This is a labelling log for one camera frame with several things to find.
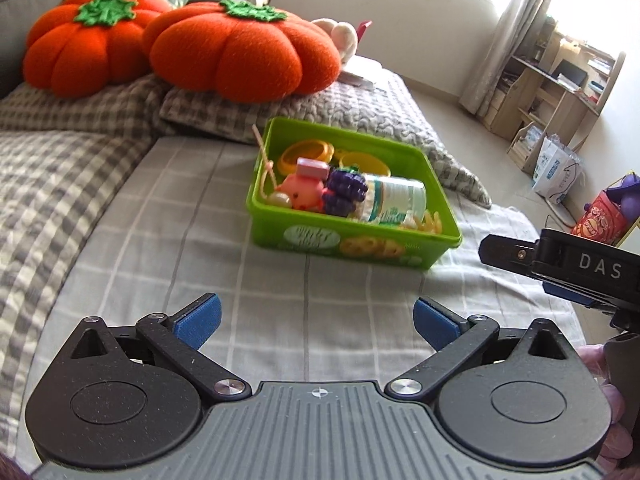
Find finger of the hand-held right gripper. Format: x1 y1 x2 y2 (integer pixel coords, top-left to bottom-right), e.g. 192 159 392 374
479 234 538 276
542 281 598 309

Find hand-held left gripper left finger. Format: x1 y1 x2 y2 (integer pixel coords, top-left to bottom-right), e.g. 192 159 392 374
65 292 250 405

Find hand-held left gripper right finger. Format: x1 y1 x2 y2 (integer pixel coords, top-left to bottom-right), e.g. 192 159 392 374
386 297 576 403

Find beige toy octopus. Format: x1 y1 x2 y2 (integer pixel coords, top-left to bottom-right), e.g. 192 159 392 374
400 210 445 235

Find clear cotton swab jar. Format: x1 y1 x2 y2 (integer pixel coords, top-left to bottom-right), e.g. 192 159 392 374
350 172 428 226

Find green plastic box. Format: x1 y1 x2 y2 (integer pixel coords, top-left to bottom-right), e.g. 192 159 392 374
245 116 463 272

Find purple toy grapes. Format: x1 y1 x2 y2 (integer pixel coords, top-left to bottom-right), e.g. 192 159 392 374
321 166 370 218

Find pink toy pig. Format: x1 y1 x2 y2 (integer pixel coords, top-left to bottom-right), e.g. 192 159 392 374
276 174 328 212

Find thin pink stick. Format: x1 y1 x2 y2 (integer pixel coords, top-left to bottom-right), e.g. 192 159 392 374
251 124 282 193

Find small pink box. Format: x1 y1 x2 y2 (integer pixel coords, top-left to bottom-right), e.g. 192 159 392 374
295 157 332 182

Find person's right hand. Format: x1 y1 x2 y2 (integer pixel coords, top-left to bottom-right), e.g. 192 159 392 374
577 344 633 473

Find red snack bag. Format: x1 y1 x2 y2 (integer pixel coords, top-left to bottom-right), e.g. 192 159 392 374
571 172 640 246

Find light grid-pattern bed sheet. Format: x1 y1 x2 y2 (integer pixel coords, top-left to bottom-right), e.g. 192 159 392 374
15 135 588 471

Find white paper bag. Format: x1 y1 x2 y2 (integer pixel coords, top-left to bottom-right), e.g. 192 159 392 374
531 135 583 206

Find wooden desk shelf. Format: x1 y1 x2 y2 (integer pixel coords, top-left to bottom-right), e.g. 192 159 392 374
482 17 626 176

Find black laptop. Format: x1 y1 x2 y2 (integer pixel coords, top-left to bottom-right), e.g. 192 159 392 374
555 59 588 88

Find grey checked blanket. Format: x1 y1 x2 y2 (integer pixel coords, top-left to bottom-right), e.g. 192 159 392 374
0 72 171 401

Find grey quilted blanket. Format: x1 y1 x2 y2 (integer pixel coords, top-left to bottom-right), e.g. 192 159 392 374
159 70 493 208

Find beige curtain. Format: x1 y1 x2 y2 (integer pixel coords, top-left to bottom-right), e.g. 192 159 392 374
459 0 566 116

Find white papers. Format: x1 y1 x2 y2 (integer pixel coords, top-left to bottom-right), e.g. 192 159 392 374
337 55 396 86

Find large orange pumpkin cushion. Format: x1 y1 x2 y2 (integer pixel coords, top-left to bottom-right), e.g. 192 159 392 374
142 0 342 104

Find pink plush rabbit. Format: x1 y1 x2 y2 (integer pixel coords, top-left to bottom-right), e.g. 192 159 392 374
311 18 360 66

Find small orange pumpkin cushion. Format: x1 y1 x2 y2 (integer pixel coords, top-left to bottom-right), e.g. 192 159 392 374
22 0 173 99

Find grey sofa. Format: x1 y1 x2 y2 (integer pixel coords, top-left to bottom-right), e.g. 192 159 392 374
0 0 96 98

